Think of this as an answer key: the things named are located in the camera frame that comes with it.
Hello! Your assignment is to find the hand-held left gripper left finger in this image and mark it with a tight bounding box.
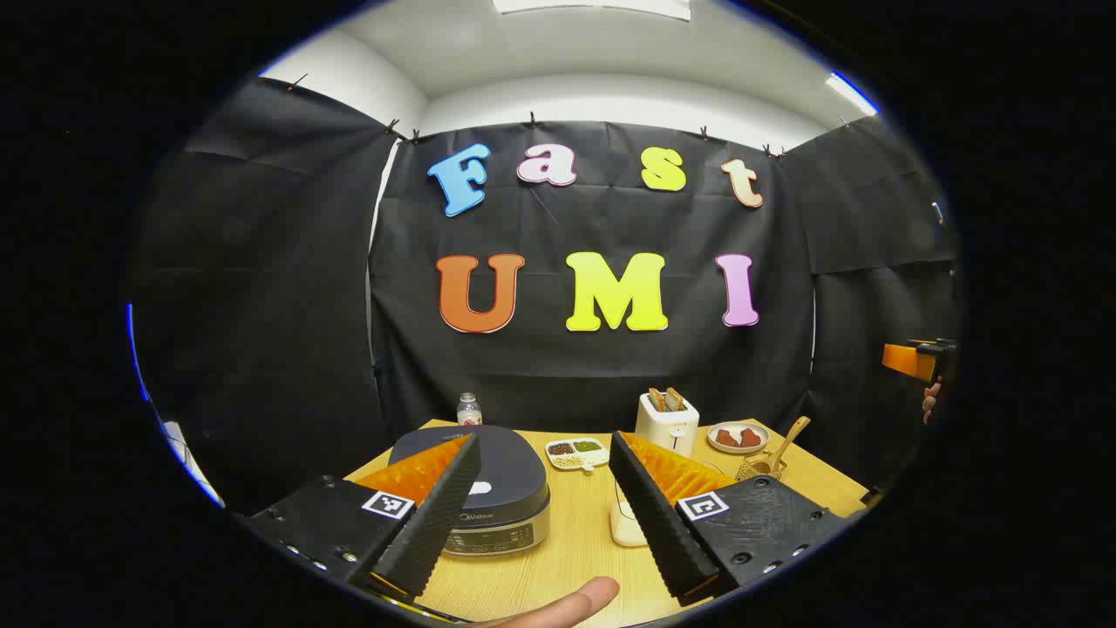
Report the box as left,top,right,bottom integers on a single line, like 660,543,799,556
248,433,482,603

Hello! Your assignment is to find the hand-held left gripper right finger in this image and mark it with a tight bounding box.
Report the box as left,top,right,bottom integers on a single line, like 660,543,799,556
608,430,852,608

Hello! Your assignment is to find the clear rice container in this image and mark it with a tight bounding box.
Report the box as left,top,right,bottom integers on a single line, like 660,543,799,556
609,493,651,549

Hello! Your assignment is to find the dark grey rice cooker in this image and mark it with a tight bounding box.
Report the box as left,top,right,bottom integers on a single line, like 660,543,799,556
388,425,552,557

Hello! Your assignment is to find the wooden spoon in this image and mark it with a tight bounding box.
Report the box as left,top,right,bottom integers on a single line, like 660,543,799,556
766,416,812,476

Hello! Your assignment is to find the white toaster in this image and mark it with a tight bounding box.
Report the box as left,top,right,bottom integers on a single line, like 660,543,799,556
635,392,700,460

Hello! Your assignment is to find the white divided condiment dish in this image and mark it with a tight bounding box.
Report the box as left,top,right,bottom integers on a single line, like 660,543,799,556
545,438,609,474

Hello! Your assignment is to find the small white plate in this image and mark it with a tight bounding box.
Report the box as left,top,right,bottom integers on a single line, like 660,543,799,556
706,421,770,455

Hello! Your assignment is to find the black backdrop cloth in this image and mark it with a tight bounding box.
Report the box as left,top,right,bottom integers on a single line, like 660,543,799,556
131,77,960,515

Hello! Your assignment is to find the small ceiling light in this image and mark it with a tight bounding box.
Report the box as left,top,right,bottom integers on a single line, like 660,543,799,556
826,72,879,117

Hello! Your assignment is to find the large ceiling light panel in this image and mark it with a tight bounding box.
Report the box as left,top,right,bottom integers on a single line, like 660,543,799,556
493,0,691,22

